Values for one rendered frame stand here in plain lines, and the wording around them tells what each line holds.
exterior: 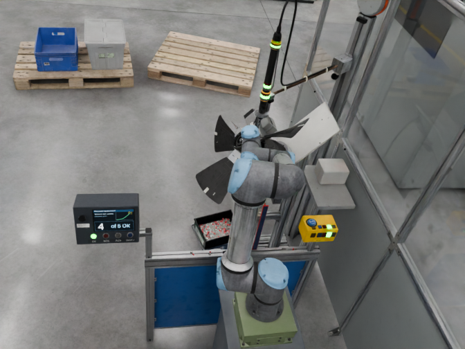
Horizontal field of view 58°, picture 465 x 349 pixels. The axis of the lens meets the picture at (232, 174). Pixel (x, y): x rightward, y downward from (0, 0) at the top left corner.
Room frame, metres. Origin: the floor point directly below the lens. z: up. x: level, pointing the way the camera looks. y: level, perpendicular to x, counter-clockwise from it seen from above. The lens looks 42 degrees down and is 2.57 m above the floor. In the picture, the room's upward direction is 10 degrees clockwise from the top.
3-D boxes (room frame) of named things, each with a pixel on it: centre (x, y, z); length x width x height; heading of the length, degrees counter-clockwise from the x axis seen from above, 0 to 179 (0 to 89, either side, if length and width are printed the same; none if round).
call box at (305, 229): (1.41, -0.46, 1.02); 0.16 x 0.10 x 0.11; 105
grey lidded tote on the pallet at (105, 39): (4.23, 1.63, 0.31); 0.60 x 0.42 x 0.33; 21
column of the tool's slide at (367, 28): (2.23, -0.55, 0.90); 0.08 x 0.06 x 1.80; 50
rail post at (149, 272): (1.20, 0.33, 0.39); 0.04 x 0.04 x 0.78; 15
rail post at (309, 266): (1.42, -0.50, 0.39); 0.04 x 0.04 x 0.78; 15
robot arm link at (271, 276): (0.91, -0.20, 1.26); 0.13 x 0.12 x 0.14; 92
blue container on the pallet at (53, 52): (4.05, 2.11, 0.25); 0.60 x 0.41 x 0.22; 21
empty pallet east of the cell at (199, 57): (4.67, 0.54, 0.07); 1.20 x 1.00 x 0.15; 88
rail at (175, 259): (1.31, -0.08, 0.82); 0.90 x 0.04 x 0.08; 105
